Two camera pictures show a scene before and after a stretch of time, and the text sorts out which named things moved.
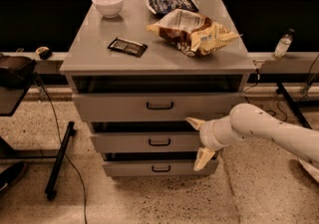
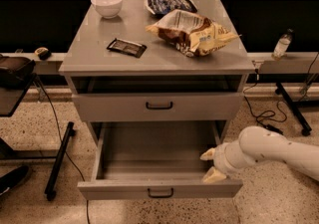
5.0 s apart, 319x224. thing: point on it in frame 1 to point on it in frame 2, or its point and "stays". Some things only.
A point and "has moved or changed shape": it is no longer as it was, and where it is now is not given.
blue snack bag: [178, 1] stays
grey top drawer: [154, 107] stays
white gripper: [206, 135] to [220, 160]
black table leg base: [50, 189] stays
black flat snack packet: [135, 49] stays
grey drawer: [145, 142] has moved or changed shape
